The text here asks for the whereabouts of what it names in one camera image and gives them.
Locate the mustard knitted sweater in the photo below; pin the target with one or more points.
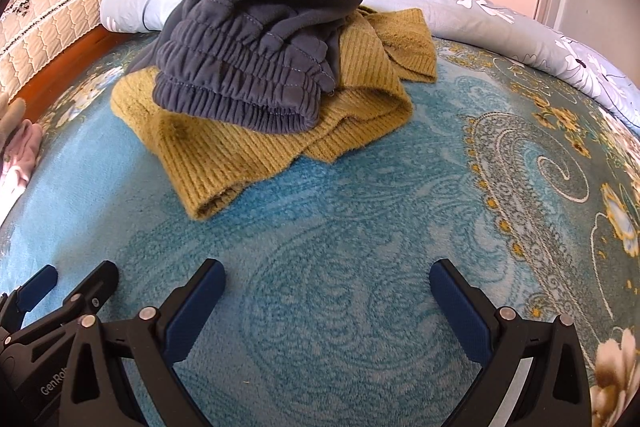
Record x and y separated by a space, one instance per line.
225 157

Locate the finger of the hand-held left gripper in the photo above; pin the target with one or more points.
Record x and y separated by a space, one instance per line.
37 284
95 287

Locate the beige fluffy garment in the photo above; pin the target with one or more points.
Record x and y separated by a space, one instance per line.
10 114

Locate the grey sweatpants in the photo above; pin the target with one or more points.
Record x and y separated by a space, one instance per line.
280 7

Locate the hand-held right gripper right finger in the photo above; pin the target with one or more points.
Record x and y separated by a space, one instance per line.
460 312

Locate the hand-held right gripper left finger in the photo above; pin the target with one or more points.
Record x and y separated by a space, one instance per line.
195 312

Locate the folded pink blanket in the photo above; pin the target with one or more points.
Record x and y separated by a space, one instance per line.
22 147

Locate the teal patterned blanket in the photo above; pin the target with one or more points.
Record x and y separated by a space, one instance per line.
325 232

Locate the orange wooden bed frame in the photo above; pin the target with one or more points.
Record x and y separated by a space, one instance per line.
65 67

